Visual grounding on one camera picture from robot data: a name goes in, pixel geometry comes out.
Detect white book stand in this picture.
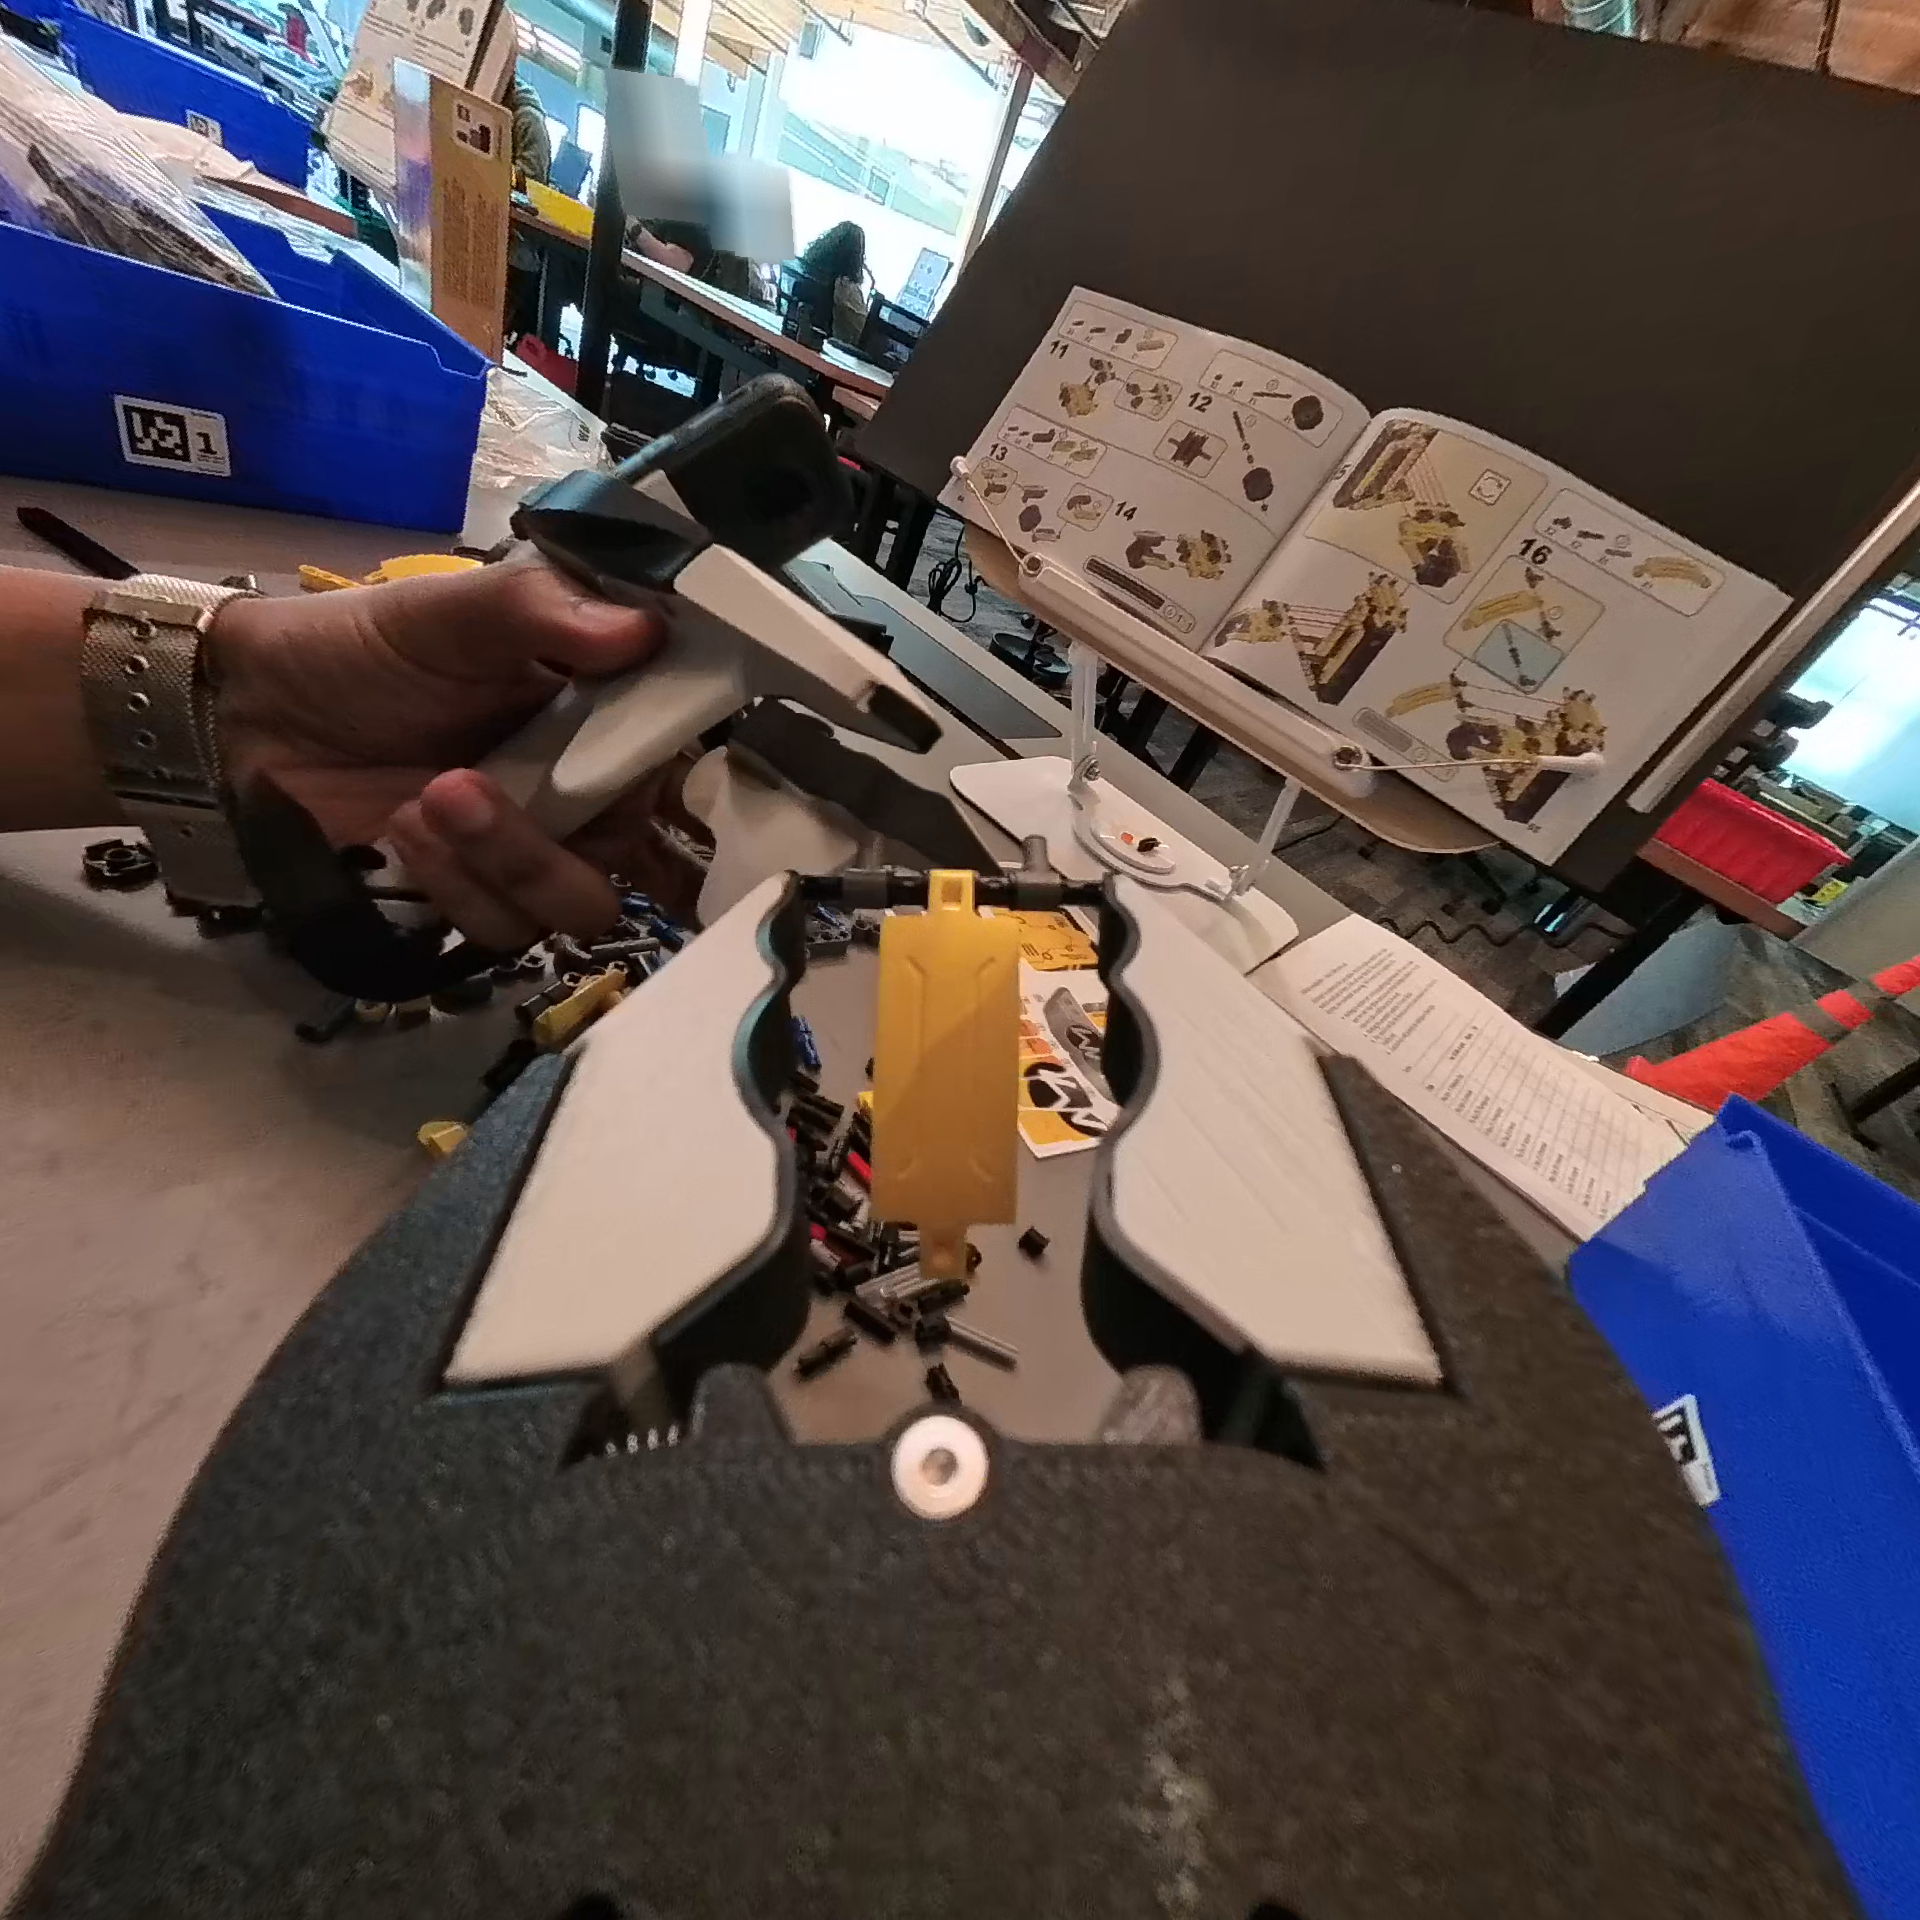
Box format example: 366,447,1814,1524
943,451,1606,976

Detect open instruction booklet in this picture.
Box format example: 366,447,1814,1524
942,285,1792,868

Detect pile of toy building pieces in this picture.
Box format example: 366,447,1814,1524
83,550,1052,1404

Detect person's left hand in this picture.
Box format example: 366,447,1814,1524
203,563,709,964

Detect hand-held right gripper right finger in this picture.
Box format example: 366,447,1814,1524
1082,874,1446,1446

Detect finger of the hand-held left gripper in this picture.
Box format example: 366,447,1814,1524
660,750,768,872
729,696,1002,874

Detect orange traffic cone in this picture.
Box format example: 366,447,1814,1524
1625,954,1920,1112

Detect black partition board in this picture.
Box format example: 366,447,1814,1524
862,0,1920,902

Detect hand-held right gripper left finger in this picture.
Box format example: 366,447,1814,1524
445,874,805,1443

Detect yellow panel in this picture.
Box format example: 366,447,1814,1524
795,840,1120,1276

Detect brown cardboard panel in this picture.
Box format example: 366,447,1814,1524
427,74,512,364

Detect clear bags of toy pieces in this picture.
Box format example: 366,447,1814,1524
0,60,279,295

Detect yellow sticker sheet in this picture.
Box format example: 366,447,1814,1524
1020,907,1120,1157

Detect crumpled clear plastic bag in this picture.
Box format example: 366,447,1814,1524
477,367,610,504

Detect small red plastic bin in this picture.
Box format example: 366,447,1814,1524
1649,782,1855,902

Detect black pen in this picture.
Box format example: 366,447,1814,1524
18,505,145,578

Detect blue plastic storage bin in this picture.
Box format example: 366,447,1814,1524
0,196,496,535
0,0,311,186
1568,1094,1920,1920

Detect wristwatch with mesh strap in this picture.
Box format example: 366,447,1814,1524
79,578,265,917

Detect printed paper sheet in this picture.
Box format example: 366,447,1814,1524
1250,914,1713,1238

